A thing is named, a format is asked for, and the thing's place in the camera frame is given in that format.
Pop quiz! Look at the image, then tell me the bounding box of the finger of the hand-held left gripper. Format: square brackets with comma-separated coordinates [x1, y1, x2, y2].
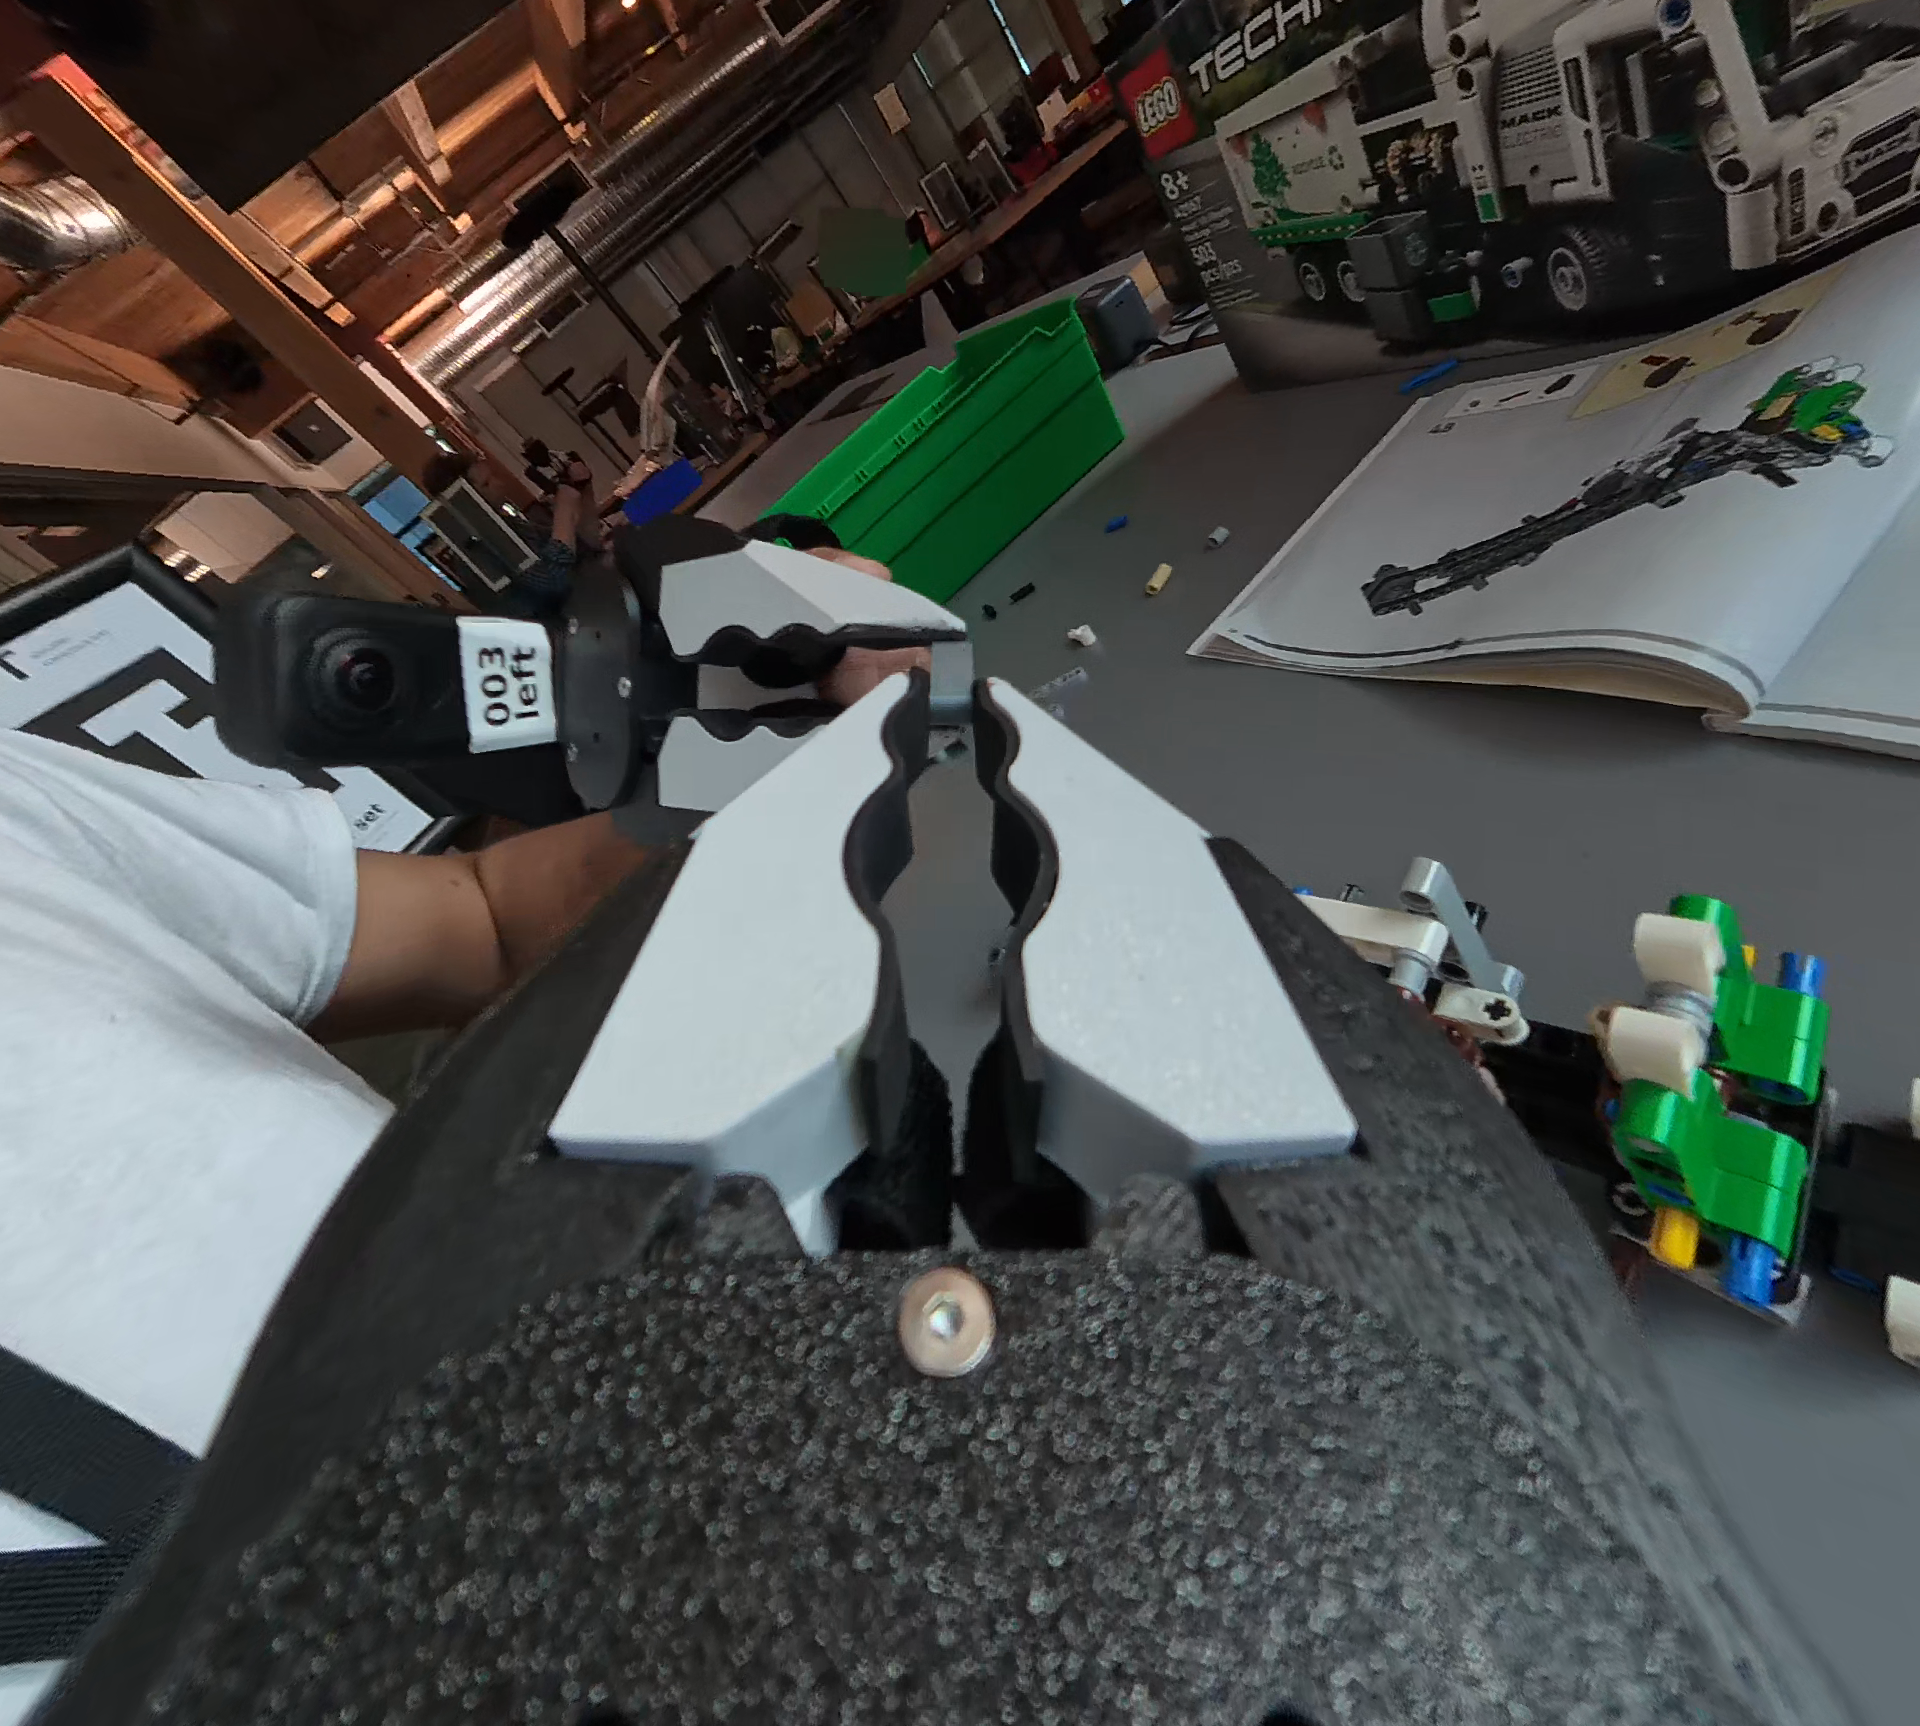
[657, 696, 860, 817]
[663, 537, 973, 688]

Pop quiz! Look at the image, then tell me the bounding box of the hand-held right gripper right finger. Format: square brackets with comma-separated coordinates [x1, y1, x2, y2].
[953, 677, 1358, 1255]

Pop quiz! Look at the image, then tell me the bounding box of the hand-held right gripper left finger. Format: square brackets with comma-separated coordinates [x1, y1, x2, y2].
[547, 670, 962, 1255]

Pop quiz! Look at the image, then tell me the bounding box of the grey lego beam piece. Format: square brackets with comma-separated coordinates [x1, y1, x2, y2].
[923, 638, 986, 768]

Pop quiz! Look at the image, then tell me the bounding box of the partly built lego model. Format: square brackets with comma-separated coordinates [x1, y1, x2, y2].
[1297, 857, 1920, 1370]

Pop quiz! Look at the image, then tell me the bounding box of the person's left forearm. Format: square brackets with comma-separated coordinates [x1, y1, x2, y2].
[308, 805, 667, 1047]

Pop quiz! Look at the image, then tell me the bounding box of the lego set box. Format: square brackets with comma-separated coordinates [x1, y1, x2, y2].
[1110, 0, 1920, 395]

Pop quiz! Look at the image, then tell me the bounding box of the green plastic bin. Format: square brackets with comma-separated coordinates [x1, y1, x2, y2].
[757, 302, 1127, 607]

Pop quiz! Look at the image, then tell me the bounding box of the black framed white sign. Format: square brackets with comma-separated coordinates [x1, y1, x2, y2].
[0, 542, 469, 859]

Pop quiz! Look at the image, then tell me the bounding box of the person in white shirt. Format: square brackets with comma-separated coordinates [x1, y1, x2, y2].
[0, 724, 396, 1562]

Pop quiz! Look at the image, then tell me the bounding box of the grey storage box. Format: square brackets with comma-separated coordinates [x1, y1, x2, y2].
[1082, 275, 1166, 372]

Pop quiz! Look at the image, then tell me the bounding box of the open instruction booklet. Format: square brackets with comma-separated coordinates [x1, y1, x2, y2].
[1193, 257, 1920, 762]

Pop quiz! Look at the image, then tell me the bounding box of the silver ventilation duct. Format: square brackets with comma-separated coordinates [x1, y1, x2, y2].
[381, 18, 962, 396]

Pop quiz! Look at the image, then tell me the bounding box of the black shoulder strap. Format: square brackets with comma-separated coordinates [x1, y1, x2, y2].
[0, 1342, 200, 1726]

